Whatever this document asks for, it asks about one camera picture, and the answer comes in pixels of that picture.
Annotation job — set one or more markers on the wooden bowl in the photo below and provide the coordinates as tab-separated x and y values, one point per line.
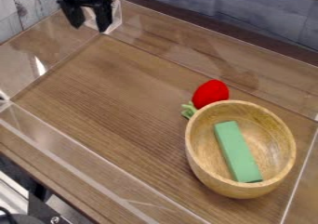
268	137

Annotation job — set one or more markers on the black metal bracket with bolt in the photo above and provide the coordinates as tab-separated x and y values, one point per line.
43	212

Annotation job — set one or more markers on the red plush strawberry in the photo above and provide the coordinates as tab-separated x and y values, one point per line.
210	92

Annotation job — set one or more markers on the green rectangular block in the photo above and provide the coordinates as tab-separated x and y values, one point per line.
237	154

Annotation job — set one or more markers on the clear acrylic tray enclosure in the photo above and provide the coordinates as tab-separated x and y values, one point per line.
91	119

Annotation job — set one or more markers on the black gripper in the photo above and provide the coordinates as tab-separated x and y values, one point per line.
74	13

